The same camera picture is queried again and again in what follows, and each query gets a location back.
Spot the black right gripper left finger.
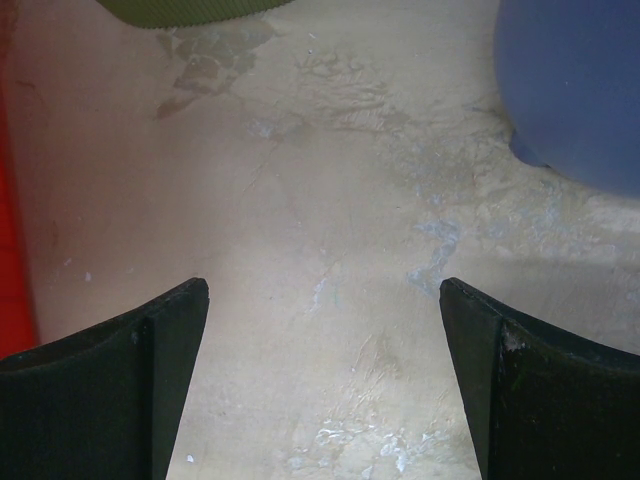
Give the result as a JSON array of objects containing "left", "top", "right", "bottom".
[{"left": 1, "top": 278, "right": 209, "bottom": 479}]

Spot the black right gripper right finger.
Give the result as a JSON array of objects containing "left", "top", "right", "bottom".
[{"left": 439, "top": 278, "right": 639, "bottom": 479}]

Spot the red plastic tray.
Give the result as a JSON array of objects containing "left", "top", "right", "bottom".
[{"left": 0, "top": 74, "right": 41, "bottom": 358}]

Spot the blue plastic bucket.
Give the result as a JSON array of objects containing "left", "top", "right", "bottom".
[{"left": 493, "top": 0, "right": 639, "bottom": 197}]

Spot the olive green ribbed bin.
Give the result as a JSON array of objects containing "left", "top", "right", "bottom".
[{"left": 98, "top": 0, "right": 289, "bottom": 29}]

